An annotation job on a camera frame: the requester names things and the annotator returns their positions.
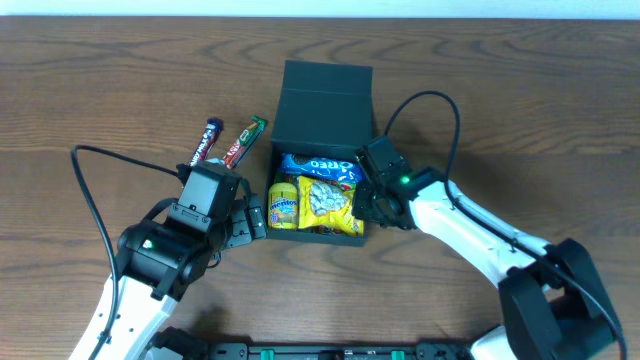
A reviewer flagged purple Dairy Milk bar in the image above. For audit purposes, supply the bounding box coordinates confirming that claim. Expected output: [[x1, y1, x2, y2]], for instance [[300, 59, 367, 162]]
[[188, 117, 223, 167]]

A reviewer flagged black mounting rail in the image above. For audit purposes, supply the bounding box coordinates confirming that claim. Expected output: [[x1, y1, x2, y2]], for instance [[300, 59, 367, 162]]
[[144, 327, 501, 360]]

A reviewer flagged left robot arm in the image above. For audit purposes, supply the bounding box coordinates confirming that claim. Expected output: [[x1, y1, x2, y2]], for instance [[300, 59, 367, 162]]
[[70, 193, 266, 359]]

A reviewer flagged red green KitKat bar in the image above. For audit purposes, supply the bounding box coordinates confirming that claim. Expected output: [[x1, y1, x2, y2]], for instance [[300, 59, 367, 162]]
[[222, 116, 268, 170]]

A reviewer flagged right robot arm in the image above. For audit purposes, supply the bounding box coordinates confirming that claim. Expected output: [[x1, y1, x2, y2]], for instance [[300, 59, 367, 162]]
[[354, 163, 628, 359]]

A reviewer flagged yellow Mentos gum bottle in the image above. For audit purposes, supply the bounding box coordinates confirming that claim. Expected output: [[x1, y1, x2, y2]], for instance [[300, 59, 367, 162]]
[[268, 182, 299, 230]]

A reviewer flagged yellow Hacks candy bag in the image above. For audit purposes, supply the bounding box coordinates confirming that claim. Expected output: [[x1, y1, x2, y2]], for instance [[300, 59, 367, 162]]
[[298, 176, 365, 236]]

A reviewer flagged blue Oreo cookie pack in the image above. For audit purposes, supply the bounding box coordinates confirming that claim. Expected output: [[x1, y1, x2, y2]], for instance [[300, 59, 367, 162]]
[[279, 153, 365, 183]]

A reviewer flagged dark green lidded box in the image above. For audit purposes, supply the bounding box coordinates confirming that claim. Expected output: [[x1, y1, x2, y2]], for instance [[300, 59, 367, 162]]
[[263, 59, 375, 248]]

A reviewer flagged Haribo gummy worms bag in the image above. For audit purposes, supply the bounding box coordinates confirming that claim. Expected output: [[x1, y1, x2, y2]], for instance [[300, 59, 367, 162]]
[[274, 173, 355, 235]]

